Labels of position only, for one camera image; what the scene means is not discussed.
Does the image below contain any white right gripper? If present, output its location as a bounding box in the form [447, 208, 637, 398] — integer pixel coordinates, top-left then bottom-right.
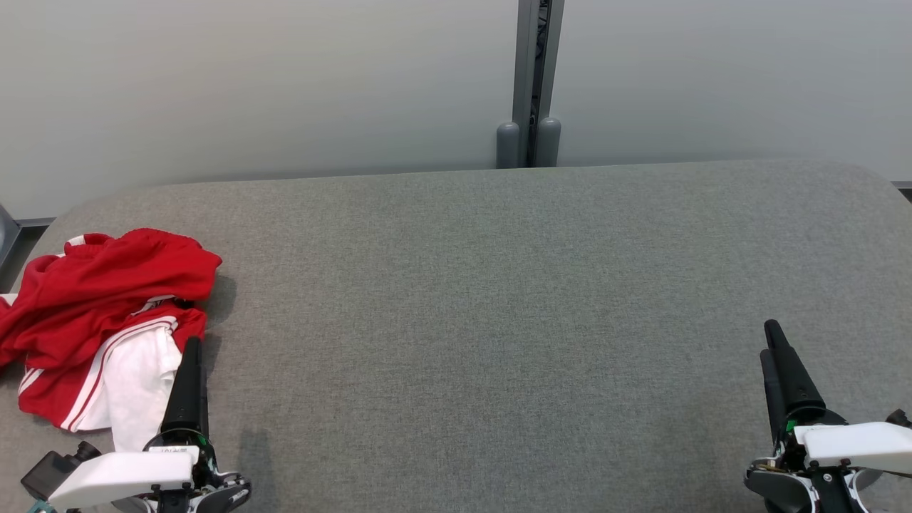
[744, 319, 912, 513]

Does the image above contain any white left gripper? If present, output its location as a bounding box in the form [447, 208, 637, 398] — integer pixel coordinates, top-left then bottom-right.
[46, 336, 252, 513]

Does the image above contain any red Bulls 23 jersey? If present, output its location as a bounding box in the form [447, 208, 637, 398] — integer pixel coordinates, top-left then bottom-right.
[18, 296, 209, 453]

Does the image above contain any red white sports garment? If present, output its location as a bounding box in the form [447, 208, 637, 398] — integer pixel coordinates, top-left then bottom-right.
[0, 228, 223, 371]

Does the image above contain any white partition panel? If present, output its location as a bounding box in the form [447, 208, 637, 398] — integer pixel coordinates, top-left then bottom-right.
[558, 0, 912, 185]

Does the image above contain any grey metal partition post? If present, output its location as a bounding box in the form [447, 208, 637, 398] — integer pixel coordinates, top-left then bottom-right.
[497, 0, 566, 169]

